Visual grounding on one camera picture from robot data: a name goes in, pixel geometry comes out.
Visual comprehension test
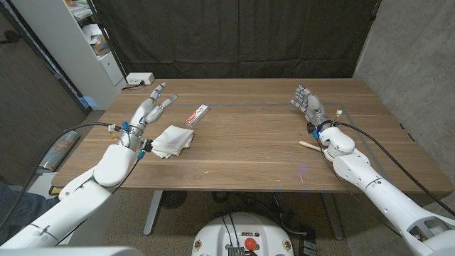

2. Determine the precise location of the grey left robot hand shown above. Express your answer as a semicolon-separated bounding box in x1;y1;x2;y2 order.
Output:
117;82;178;152

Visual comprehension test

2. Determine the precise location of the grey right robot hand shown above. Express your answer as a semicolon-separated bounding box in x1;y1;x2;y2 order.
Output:
290;84;332;131

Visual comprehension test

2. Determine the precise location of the white napkin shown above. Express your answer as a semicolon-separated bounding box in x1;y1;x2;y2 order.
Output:
151;124;196;159

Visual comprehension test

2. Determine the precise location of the white red toothpaste box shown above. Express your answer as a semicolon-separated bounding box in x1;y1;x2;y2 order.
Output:
184;104;210;129

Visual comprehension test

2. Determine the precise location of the white power strip box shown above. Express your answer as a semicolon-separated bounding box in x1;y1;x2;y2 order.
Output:
125;72;156;86

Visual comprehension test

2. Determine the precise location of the light wooden stick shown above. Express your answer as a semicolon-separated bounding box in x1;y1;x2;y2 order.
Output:
299;140;325;152

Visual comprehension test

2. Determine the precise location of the brown cardboard box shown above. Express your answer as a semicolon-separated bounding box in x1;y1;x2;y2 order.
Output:
90;34;111;57

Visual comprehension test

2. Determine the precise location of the black round floor fan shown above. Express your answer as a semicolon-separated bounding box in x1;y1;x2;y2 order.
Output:
159;191;188;210

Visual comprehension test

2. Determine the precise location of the grey metal table leg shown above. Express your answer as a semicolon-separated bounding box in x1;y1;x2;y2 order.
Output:
143;190;164;236
321;191;345;241

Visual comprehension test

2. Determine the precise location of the black backdrop curtain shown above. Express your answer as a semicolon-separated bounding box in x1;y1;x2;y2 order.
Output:
87;0;383;80

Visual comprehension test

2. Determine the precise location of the white shelf cabinet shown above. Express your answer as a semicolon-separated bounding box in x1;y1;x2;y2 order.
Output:
10;0;128;111

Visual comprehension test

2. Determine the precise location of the black power adapter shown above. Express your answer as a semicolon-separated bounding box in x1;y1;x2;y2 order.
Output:
297;227;319;256

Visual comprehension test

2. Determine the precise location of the white robot torso base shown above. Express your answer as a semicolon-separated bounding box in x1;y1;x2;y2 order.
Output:
191;212;295;256

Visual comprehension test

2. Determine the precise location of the person leg in jeans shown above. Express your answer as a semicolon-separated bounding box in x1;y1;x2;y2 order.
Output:
0;181;61;245

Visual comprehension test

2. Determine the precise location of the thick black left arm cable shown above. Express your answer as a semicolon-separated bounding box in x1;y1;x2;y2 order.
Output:
0;122;118;228

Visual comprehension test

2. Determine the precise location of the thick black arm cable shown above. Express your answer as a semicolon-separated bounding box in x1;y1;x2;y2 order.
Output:
0;122;118;228
333;121;455;217

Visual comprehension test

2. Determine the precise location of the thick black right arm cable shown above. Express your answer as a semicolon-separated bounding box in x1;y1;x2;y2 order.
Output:
333;121;455;217

